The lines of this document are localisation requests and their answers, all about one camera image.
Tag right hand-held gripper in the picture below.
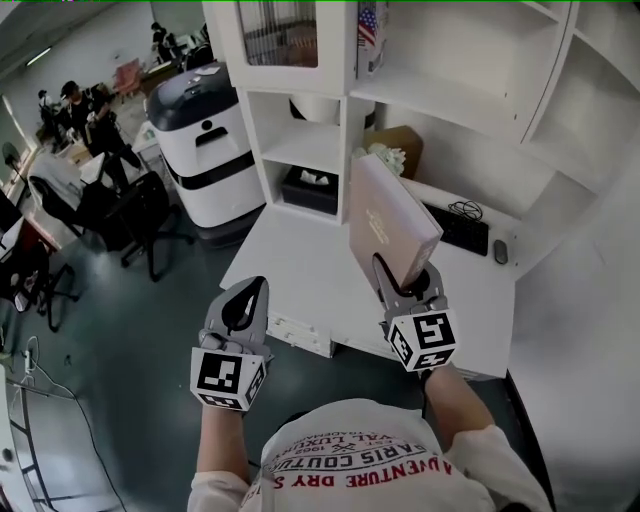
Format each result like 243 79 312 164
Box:
372 253 459 374

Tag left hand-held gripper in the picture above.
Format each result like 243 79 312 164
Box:
189 276 275 414

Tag pink hardcover book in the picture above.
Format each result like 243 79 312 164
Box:
348 153 444 291

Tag person's left forearm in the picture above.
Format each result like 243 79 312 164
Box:
195 402 251 484

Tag person's right forearm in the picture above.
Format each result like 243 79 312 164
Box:
423 362 496 454

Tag flag print book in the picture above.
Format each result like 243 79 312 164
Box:
357 0 389 79

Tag black keyboard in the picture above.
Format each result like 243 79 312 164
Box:
422 202 490 257

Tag white shelf unit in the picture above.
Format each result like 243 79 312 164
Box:
202 0 640 381

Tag black tissue box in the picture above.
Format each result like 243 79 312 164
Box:
280 167 339 217

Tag pale green artificial flowers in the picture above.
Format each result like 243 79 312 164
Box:
354 142 409 176

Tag black office chair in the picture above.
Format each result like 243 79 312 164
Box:
102 172 196 284
29 174 121 241

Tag white and black service robot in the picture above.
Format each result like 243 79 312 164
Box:
145 62 269 249

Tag brown cardboard box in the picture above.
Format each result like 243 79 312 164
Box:
362 124 424 181

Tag person's white printed t-shirt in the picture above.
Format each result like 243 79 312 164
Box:
187 398 551 512

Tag pink chair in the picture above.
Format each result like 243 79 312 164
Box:
113 58 144 96

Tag black standing fan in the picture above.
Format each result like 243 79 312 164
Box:
1 142 26 201

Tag ribbed glass cabinet door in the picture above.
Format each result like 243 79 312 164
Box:
219 0 351 94

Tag black keyboard cable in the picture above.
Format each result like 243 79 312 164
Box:
447 199 484 221

